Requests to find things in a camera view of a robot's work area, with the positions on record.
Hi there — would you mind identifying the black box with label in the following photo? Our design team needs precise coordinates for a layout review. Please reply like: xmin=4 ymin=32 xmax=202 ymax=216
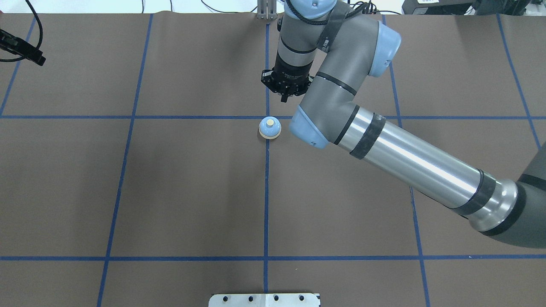
xmin=401 ymin=0 xmax=474 ymax=15

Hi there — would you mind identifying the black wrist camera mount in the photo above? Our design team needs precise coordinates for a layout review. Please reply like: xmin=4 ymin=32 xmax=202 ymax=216
xmin=0 ymin=28 xmax=46 ymax=66

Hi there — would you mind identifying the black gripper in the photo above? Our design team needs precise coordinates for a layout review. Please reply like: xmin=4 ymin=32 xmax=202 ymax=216
xmin=261 ymin=64 xmax=313 ymax=103

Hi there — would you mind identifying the black camera cable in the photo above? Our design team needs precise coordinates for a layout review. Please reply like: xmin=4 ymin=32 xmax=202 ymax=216
xmin=0 ymin=0 xmax=44 ymax=63

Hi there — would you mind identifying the light blue call bell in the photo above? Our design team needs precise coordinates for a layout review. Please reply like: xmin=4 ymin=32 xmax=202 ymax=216
xmin=258 ymin=116 xmax=282 ymax=140

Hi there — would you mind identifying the white pedestal column with base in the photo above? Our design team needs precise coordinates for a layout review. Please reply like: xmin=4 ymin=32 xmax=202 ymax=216
xmin=208 ymin=293 xmax=321 ymax=307

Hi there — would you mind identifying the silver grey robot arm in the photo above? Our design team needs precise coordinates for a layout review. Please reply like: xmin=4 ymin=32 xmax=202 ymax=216
xmin=261 ymin=0 xmax=546 ymax=249

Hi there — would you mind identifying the aluminium frame post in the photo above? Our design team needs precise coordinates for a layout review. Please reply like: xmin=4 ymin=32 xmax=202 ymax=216
xmin=256 ymin=0 xmax=278 ymax=21

